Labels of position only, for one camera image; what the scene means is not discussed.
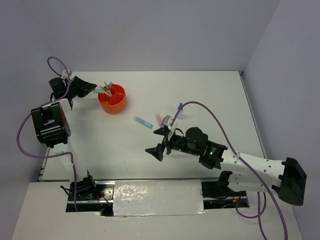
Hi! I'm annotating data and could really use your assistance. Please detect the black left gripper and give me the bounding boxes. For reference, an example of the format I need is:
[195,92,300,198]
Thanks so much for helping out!
[65,75,97,99]

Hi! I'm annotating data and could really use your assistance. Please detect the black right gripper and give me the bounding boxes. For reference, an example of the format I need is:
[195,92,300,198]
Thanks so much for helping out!
[145,126,200,161]

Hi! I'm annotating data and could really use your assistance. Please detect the blue highlighter marker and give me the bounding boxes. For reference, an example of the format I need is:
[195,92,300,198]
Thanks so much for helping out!
[133,116,153,129]

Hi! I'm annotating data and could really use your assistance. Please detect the green transparent cap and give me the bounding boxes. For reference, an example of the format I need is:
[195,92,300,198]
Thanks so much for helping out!
[92,86,107,94]

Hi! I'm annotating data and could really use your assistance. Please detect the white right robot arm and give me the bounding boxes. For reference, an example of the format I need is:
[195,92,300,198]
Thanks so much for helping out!
[145,126,307,206]

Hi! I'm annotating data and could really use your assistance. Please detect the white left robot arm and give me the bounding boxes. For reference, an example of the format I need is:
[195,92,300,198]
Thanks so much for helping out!
[31,76,98,200]

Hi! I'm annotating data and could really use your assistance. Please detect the purple pink highlighter marker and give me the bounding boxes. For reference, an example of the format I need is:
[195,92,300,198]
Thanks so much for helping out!
[155,113,162,127]

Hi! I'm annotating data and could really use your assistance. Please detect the small glue bottle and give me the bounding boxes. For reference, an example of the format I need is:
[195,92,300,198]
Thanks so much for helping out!
[177,102,185,120]

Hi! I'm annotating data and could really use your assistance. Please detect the orange round pen holder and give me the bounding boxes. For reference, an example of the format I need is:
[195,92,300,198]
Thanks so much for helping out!
[98,84,127,114]

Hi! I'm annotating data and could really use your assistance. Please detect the silver tape panel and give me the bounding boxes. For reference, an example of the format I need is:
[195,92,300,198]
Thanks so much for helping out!
[113,180,206,217]

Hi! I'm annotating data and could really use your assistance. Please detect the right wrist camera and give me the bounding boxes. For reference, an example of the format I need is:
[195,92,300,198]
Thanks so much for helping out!
[160,115,177,139]

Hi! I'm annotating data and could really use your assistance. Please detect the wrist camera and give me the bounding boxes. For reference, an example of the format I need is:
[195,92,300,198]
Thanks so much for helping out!
[160,115,177,139]
[60,70,72,80]

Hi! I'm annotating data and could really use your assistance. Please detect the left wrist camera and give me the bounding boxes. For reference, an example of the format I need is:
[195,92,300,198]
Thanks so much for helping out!
[60,70,72,80]

